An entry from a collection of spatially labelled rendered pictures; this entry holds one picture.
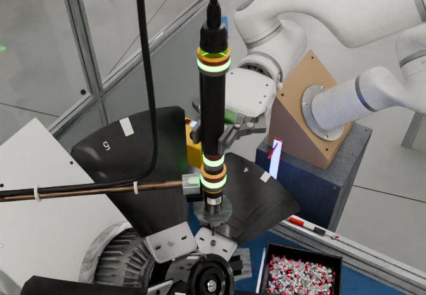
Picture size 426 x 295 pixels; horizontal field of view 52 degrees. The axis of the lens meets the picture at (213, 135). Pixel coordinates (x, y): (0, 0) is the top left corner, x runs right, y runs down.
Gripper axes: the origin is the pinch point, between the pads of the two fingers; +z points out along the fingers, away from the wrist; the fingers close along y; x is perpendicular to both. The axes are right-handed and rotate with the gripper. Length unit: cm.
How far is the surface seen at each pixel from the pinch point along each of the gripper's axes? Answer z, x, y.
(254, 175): -22.5, -34.6, 0.7
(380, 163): -158, -151, -28
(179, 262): 9.1, -28.1, 2.4
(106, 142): 2.7, -10.0, 21.2
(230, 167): -20.7, -33.1, 6.5
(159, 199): 3.5, -19.2, 9.7
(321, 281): -22, -67, -23
